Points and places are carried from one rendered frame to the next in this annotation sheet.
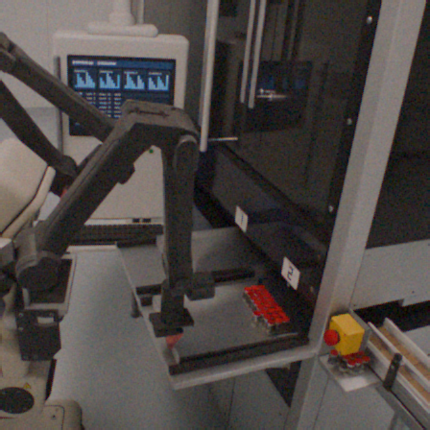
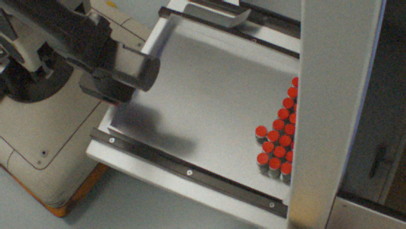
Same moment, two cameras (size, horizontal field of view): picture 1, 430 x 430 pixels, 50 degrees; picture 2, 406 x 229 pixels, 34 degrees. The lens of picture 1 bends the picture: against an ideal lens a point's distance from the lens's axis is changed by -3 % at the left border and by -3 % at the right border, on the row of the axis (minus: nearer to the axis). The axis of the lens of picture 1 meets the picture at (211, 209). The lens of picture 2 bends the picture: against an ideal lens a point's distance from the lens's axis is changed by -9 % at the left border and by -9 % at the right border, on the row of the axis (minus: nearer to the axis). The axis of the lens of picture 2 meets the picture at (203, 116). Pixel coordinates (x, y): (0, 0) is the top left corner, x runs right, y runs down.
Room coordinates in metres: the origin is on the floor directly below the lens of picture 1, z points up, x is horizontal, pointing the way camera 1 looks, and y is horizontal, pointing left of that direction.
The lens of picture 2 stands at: (0.74, -0.52, 2.04)
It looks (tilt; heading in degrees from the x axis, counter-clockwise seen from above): 65 degrees down; 60
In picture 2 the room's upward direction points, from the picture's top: 12 degrees counter-clockwise
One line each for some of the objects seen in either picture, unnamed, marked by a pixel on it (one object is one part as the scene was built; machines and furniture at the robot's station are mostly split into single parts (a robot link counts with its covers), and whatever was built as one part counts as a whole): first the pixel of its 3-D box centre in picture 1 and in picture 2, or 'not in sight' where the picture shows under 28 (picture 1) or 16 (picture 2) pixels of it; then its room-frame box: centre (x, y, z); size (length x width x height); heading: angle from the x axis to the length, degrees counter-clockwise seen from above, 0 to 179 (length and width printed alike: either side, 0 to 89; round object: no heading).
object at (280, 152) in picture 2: (264, 309); (292, 129); (1.12, -0.18, 0.90); 0.18 x 0.02 x 0.05; 23
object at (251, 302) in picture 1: (257, 310); (280, 124); (1.11, -0.16, 0.90); 0.18 x 0.02 x 0.05; 23
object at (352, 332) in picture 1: (346, 333); not in sight; (0.93, -0.37, 1.00); 0.08 x 0.07 x 0.07; 114
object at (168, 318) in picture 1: (172, 312); (107, 72); (0.93, 0.07, 1.01); 0.10 x 0.07 x 0.07; 114
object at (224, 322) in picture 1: (222, 319); (224, 103); (1.06, -0.06, 0.90); 0.34 x 0.26 x 0.04; 113
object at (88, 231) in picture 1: (115, 233); not in sight; (1.62, 0.37, 0.82); 0.40 x 0.14 x 0.02; 104
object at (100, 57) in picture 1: (120, 124); not in sight; (1.85, 0.40, 1.19); 0.50 x 0.19 x 0.78; 104
